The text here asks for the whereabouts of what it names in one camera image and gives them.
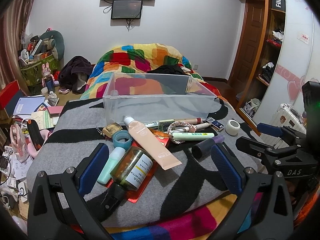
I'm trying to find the white gauze tape roll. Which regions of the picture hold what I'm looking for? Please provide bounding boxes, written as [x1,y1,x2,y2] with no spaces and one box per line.
[225,119,241,136]

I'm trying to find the blue Max staples box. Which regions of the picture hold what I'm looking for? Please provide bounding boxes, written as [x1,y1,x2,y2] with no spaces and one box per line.
[206,117,224,131]

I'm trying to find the purple cylinder bottle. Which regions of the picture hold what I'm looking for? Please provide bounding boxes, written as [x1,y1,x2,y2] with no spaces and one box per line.
[191,135,225,160]

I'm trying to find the tan roll with red band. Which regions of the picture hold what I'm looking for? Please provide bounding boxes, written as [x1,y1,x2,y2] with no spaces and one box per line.
[175,118,203,125]

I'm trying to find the braided pink white rope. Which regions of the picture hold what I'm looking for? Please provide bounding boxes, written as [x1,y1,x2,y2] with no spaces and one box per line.
[166,121,198,145]

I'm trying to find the red envelope packet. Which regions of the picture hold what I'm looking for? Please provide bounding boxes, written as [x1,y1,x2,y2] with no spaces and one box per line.
[105,128,171,204]

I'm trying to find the mint green lotion bottle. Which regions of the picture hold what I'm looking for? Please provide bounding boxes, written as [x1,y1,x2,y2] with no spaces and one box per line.
[97,147,126,185]

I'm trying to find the green glass spray bottle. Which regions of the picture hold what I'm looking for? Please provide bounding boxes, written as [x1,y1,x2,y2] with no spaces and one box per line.
[108,146,154,205]

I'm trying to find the pale green Miniso tube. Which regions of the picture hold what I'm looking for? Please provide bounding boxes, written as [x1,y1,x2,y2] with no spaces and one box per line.
[171,133,215,141]

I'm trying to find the peach cosmetic tube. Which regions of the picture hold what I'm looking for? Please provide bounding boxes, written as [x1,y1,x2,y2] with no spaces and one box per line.
[123,116,182,170]

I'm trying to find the gold metal lighter case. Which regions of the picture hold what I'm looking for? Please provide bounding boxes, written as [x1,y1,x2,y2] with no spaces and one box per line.
[102,122,123,138]

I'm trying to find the blue tape roll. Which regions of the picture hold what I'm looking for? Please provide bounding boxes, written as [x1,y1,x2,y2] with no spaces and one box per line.
[112,130,133,150]

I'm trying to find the small green box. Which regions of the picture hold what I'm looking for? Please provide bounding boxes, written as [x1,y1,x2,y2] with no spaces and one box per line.
[158,119,175,132]

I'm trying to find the white ointment tube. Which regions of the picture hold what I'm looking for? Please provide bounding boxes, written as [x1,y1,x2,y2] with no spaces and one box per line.
[144,121,159,128]

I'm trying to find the wooden shelf unit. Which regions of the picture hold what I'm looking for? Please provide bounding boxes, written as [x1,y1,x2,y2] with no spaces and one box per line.
[228,0,285,129]

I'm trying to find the white suitcase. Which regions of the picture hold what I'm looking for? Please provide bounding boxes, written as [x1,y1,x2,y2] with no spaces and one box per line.
[260,103,306,148]

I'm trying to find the wooden door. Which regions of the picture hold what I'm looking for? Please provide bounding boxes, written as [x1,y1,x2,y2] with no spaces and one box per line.
[229,0,265,93]

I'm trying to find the pink headphones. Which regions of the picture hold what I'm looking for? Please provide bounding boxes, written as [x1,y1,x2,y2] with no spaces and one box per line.
[27,129,52,159]

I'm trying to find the grey black blanket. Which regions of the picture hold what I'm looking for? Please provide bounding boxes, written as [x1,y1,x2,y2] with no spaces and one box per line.
[26,97,261,228]

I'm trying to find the pink box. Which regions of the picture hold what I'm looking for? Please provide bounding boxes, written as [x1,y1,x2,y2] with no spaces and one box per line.
[47,106,63,116]

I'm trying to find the blue notebook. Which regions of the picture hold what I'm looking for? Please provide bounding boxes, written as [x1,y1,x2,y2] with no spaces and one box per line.
[13,96,45,115]

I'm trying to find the black garment on bed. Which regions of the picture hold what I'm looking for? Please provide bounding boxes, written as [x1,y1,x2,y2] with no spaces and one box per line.
[149,64,186,75]

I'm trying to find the clear plastic storage bin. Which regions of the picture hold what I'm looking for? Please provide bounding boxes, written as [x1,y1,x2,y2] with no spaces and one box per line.
[103,73,217,125]

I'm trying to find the red box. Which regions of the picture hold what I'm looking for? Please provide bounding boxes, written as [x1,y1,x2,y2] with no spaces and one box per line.
[0,80,24,111]

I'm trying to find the black Fiio box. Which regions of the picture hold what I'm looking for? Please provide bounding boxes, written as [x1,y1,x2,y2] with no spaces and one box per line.
[271,0,285,12]

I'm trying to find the pink rabbit toy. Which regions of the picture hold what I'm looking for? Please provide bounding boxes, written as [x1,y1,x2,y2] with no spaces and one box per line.
[42,62,55,93]

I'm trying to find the dark purple clothes pile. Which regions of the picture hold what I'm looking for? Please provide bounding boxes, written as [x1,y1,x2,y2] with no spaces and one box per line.
[58,56,93,94]

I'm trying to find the green storage basket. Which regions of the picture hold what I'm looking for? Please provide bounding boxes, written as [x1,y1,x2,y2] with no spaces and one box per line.
[20,55,60,86]

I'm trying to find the colourful patchwork duvet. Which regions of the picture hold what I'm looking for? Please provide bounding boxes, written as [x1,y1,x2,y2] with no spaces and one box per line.
[80,43,222,100]

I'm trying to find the grey green neck pillow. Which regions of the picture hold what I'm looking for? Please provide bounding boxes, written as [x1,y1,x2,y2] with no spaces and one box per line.
[40,30,65,61]

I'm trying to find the striped curtain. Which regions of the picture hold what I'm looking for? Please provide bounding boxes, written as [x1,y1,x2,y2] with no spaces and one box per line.
[1,0,34,94]

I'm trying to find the small wall monitor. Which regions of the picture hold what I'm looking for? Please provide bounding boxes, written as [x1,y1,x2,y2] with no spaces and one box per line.
[111,0,143,20]

